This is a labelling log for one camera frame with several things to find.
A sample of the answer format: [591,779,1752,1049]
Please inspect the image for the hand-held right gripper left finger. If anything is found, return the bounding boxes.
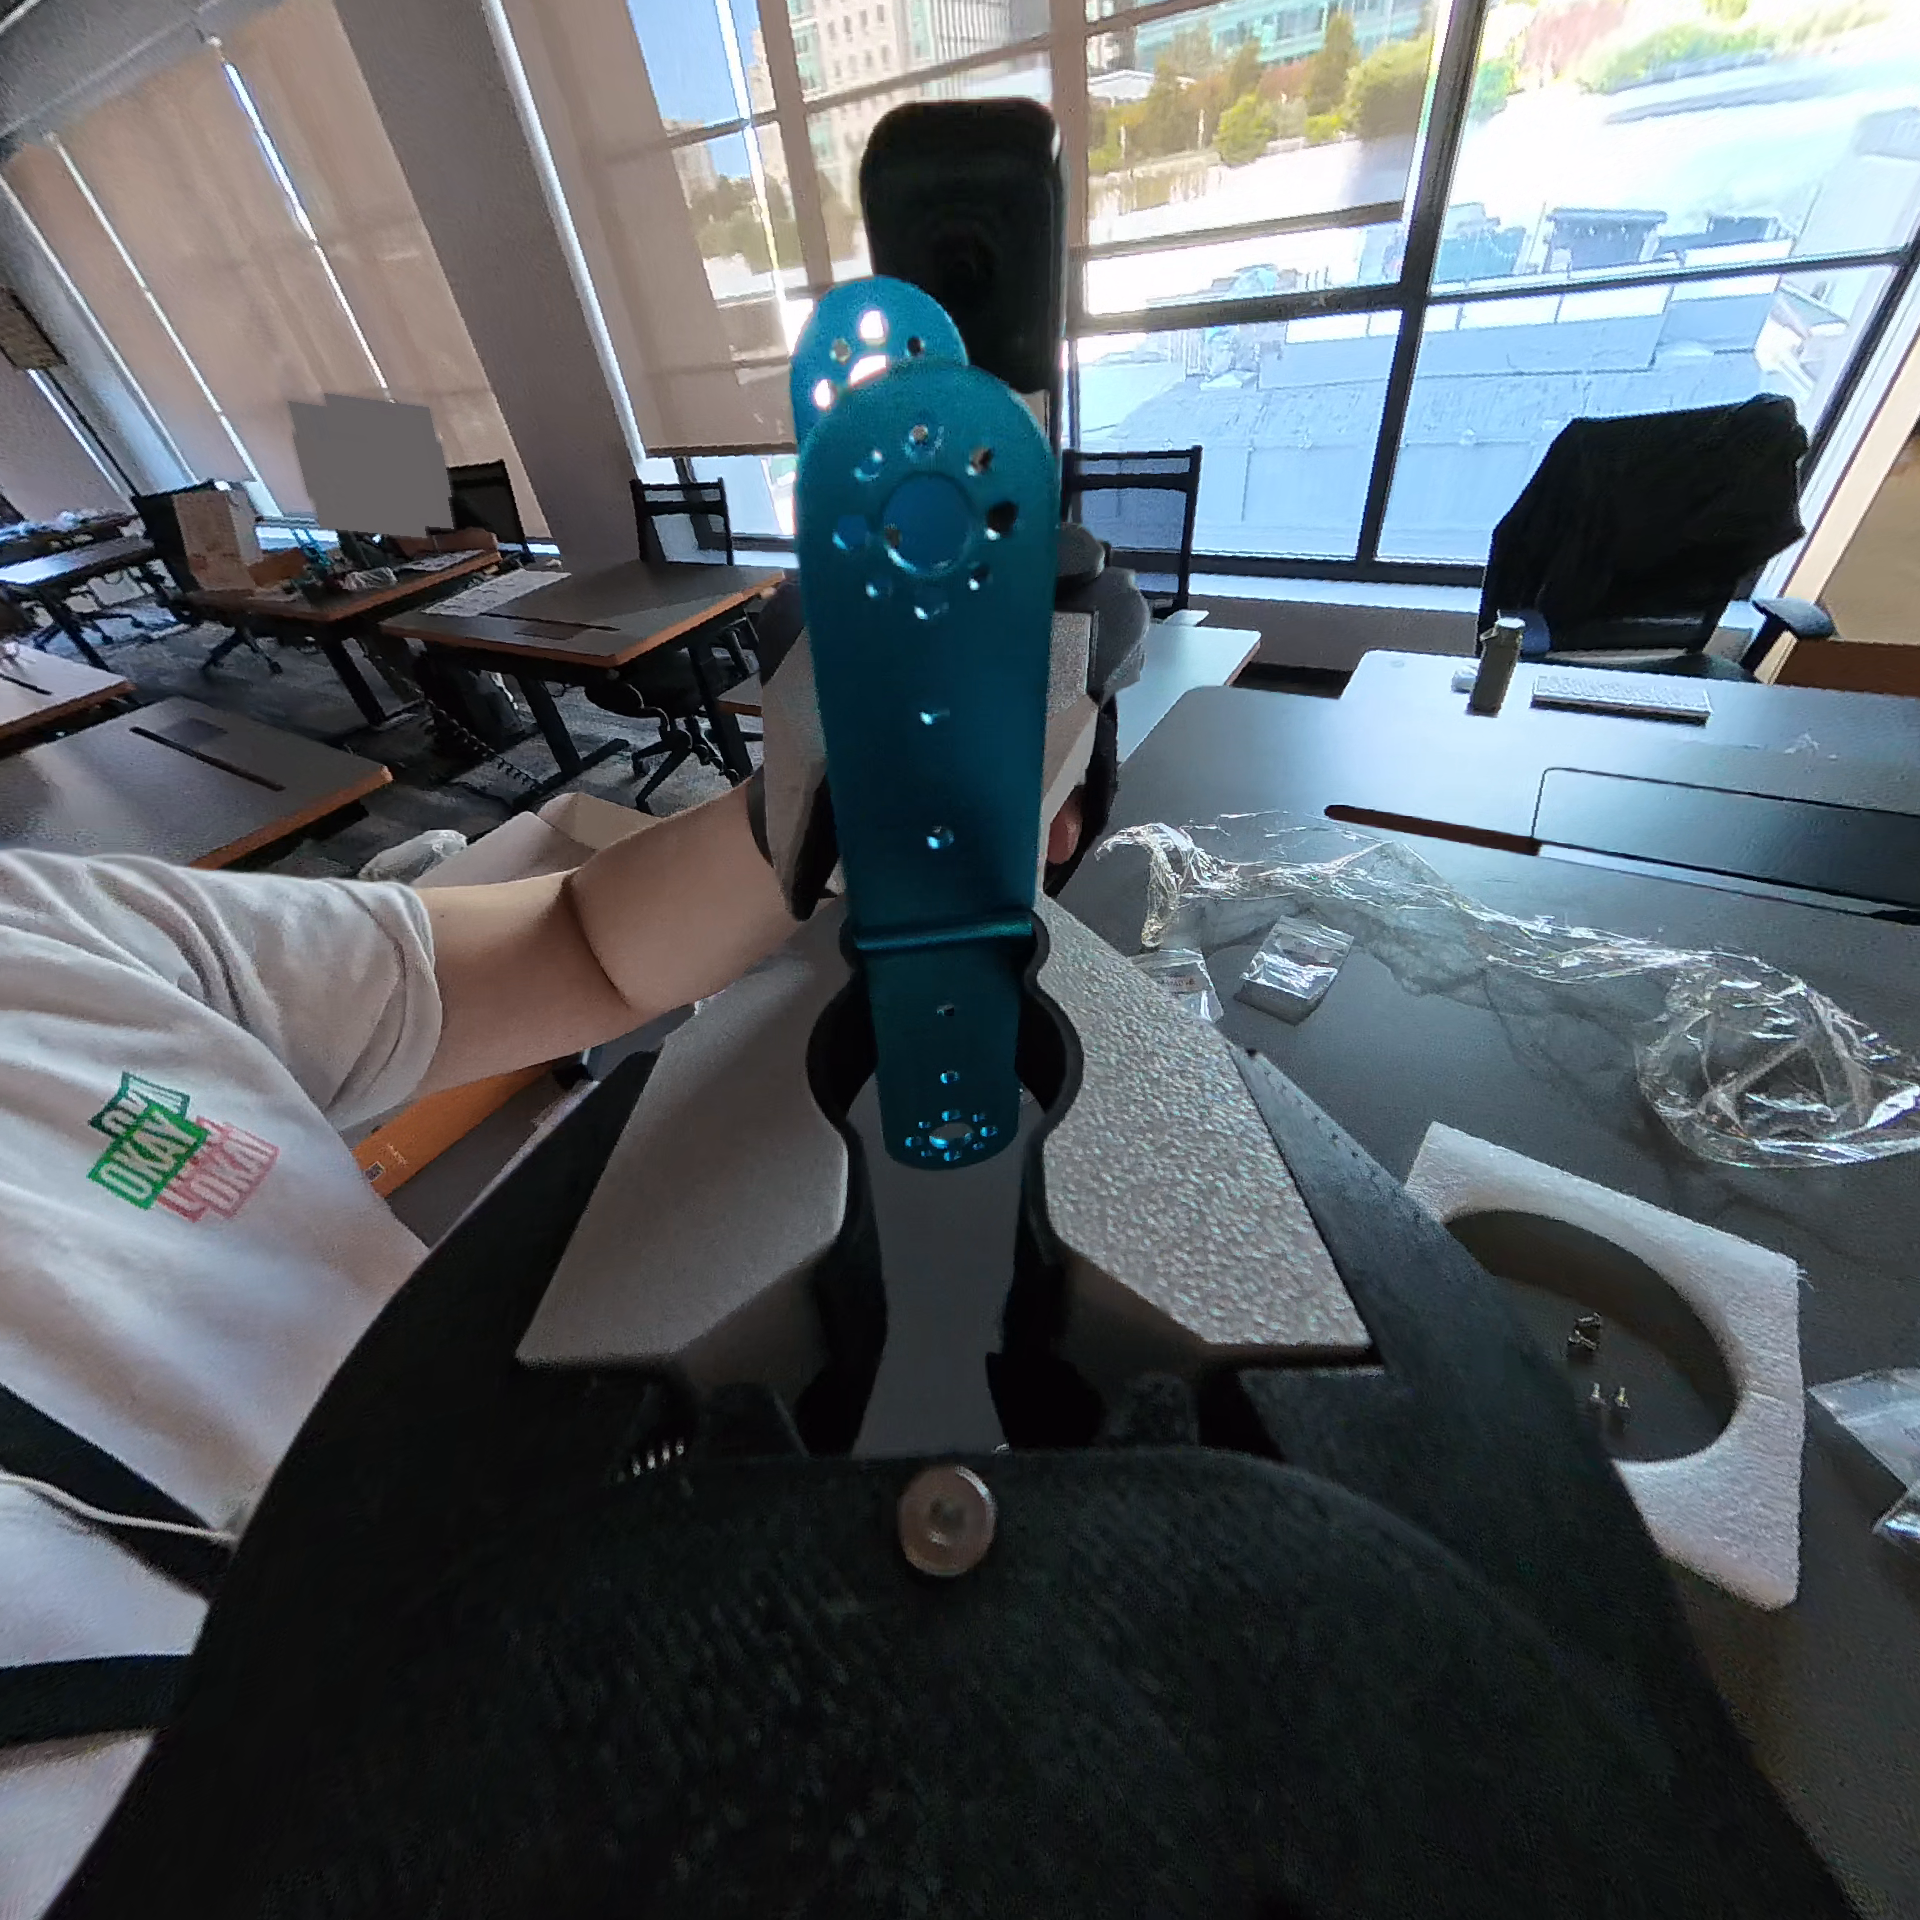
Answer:
[516,928,890,1450]

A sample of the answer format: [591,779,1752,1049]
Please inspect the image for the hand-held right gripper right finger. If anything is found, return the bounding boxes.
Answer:
[991,897,1378,1384]

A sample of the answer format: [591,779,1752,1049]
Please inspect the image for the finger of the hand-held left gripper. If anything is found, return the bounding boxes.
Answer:
[1040,603,1137,800]
[754,590,849,923]

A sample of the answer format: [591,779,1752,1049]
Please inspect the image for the blue metal bracket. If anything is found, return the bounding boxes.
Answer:
[791,276,1063,1174]

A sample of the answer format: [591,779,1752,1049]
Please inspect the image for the person's left forearm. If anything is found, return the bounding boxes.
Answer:
[412,779,799,1099]

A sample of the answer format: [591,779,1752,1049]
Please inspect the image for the dark grey desk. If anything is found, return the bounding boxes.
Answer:
[852,682,1920,1920]

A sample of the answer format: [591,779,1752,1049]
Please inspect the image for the wood edged office desk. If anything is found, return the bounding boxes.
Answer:
[188,547,506,707]
[0,697,395,874]
[0,646,138,753]
[382,563,788,783]

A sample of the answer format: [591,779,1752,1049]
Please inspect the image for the dark adjoining desk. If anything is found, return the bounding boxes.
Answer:
[1328,647,1920,910]

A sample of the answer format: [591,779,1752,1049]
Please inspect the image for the large grid window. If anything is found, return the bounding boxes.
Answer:
[503,0,1920,570]

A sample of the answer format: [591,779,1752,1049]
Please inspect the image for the loose small metal screws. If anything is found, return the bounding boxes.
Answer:
[1563,1311,1642,1422]

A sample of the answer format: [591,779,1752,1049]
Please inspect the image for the white keyboard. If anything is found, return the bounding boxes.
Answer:
[1530,673,1714,728]

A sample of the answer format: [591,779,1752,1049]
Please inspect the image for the white foam packing piece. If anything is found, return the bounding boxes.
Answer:
[1401,1123,1806,1612]

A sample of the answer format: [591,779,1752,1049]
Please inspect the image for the clear plastic wrap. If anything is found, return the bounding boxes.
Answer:
[1095,814,1920,1174]

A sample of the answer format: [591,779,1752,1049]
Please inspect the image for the office chair with black jacket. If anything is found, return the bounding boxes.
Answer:
[1478,393,1841,682]

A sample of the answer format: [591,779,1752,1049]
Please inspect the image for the black metal frame chair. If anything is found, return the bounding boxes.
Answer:
[631,479,737,570]
[1056,446,1204,618]

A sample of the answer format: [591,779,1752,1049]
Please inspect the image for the black lanyard strap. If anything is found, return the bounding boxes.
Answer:
[0,1382,233,1748]

